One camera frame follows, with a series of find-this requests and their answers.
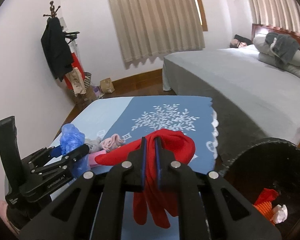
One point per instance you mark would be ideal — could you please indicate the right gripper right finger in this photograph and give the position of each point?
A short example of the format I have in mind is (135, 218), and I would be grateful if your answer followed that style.
(163, 159)

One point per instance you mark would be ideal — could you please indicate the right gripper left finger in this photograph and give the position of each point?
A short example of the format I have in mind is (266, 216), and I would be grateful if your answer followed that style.
(137, 172)

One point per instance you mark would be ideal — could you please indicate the red cloth glove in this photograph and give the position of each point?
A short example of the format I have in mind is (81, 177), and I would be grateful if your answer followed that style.
(159, 202)

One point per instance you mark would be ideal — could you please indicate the grey sock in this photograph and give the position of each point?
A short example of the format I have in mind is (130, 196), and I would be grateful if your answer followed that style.
(94, 145)

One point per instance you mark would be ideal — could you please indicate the blue plastic bag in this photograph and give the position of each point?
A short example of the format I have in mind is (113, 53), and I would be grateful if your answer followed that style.
(71, 138)

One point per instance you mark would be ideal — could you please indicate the black round trash bin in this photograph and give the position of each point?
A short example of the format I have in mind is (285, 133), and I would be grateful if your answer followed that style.
(269, 163)

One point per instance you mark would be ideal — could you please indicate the pink rolled sock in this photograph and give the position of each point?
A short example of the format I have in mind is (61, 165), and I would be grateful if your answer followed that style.
(111, 143)

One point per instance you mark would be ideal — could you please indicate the blue patterned table cloth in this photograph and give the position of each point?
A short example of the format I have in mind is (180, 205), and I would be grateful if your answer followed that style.
(75, 211)

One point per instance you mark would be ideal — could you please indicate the brown paper bag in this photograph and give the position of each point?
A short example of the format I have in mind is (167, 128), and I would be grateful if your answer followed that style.
(107, 86)

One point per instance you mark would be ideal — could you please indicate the striped tote bag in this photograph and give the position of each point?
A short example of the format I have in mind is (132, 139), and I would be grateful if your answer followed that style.
(87, 79)

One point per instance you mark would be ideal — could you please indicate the beige printed hanging bag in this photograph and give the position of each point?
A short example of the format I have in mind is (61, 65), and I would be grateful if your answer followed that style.
(76, 81)

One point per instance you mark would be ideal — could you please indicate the bed with grey sheet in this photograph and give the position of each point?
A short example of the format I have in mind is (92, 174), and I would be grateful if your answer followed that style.
(265, 95)

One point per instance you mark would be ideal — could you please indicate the white crumpled tissue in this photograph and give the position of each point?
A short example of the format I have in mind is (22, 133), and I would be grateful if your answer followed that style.
(280, 214)

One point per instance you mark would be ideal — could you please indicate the red hanging garment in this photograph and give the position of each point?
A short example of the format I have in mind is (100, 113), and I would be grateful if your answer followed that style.
(77, 64)

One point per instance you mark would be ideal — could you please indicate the black hanging coat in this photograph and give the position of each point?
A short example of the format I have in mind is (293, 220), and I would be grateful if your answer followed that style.
(56, 50)

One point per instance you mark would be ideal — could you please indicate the beige left window curtain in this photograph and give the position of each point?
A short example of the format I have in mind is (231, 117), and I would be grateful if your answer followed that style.
(147, 28)

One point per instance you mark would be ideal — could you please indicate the beige window curtain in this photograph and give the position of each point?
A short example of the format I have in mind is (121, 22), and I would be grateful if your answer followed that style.
(276, 13)
(147, 28)

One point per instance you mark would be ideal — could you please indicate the wooden coat rack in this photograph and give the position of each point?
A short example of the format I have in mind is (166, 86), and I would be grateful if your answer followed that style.
(53, 10)

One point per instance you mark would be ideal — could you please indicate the grey folded blanket pile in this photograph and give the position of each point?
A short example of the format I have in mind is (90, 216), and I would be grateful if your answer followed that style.
(280, 51)

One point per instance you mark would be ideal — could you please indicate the dark wooden headboard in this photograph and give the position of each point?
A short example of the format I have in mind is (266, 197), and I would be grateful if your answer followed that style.
(263, 30)

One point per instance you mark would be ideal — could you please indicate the beige right window curtain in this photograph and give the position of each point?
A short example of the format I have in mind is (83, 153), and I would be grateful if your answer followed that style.
(276, 13)

